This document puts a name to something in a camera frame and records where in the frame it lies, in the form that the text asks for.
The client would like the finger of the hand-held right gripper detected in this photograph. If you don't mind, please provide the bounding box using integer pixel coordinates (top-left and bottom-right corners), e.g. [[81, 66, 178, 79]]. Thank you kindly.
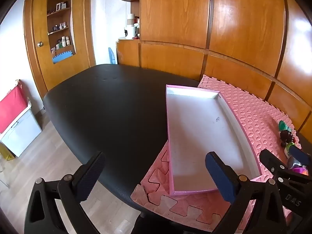
[[260, 149, 284, 178], [291, 146, 312, 166]]

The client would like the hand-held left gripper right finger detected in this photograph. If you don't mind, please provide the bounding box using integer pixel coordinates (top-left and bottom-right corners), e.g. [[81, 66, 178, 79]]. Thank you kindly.
[[205, 152, 288, 234]]

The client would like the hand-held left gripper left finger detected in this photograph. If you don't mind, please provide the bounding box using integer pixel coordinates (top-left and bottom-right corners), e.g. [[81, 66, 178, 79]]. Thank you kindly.
[[24, 151, 106, 234]]

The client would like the green and white bottle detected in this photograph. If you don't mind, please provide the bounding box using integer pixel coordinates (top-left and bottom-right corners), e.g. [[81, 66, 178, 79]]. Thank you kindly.
[[284, 141, 299, 158]]

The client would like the dark brown brush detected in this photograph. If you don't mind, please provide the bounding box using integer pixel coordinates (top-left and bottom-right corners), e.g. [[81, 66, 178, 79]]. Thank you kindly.
[[279, 130, 296, 148]]

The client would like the teal plastic cup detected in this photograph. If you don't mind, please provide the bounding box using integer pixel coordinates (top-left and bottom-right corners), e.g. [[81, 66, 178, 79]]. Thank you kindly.
[[278, 121, 293, 132]]

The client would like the pink cardboard box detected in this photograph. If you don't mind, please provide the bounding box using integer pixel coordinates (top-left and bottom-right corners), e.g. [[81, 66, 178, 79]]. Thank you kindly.
[[166, 84, 262, 196]]

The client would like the pink foam mat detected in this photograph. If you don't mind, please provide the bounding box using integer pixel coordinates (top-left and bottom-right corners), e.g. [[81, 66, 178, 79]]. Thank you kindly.
[[131, 74, 303, 232]]

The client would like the black massage table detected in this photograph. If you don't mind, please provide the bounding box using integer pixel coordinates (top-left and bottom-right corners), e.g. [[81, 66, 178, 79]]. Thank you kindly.
[[43, 64, 312, 225]]

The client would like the white storage bin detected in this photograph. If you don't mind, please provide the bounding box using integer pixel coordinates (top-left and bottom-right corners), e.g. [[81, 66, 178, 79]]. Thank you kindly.
[[0, 97, 42, 158]]

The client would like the yellow bag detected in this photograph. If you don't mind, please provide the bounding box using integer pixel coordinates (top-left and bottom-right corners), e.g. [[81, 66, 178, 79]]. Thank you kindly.
[[0, 143, 15, 161]]

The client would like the red cloth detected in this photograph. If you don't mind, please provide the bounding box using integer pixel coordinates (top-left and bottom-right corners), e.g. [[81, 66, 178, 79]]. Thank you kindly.
[[0, 79, 28, 134]]

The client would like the blue foam mat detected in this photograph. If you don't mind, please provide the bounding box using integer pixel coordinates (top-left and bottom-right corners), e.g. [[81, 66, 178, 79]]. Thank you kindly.
[[52, 51, 74, 64]]

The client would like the blue chair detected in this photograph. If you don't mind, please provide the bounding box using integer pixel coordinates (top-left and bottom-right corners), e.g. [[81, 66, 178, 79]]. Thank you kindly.
[[108, 47, 117, 65]]

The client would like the group of small bottles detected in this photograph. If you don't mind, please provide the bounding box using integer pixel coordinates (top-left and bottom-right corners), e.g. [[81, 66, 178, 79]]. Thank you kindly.
[[51, 1, 72, 53]]

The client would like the white kettle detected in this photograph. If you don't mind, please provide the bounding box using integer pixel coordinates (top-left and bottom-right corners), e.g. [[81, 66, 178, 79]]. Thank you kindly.
[[124, 26, 137, 39]]

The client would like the wooden door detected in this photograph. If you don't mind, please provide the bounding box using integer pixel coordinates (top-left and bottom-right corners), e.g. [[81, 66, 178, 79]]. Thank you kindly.
[[23, 0, 97, 92]]

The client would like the wooden wardrobe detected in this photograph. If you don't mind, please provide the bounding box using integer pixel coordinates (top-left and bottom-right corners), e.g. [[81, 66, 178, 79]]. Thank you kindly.
[[116, 0, 312, 132]]

